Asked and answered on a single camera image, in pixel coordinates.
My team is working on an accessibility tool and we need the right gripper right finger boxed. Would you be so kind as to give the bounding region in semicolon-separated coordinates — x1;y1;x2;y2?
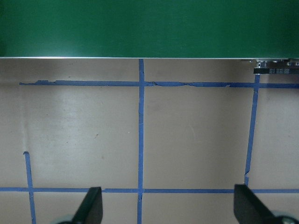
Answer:
234;184;278;224

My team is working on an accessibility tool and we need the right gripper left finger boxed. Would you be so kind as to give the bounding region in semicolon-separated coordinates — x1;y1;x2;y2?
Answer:
71;187;103;224

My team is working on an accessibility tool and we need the green conveyor belt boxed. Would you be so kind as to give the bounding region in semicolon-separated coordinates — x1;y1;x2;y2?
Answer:
0;0;299;59

